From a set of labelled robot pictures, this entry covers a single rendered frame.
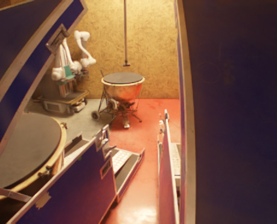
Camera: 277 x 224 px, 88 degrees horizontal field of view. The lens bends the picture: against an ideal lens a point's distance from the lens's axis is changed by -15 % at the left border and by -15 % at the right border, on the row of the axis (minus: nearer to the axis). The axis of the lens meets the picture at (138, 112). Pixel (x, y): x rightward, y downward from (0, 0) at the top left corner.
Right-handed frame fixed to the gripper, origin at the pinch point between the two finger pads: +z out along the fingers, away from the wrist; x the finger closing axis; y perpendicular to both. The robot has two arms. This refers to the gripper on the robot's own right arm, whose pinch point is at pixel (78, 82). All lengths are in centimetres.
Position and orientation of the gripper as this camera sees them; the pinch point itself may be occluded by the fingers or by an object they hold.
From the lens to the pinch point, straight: 322.5
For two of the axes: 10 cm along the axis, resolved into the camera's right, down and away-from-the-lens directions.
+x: -3.1, 4.4, -8.4
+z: 0.0, 8.9, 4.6
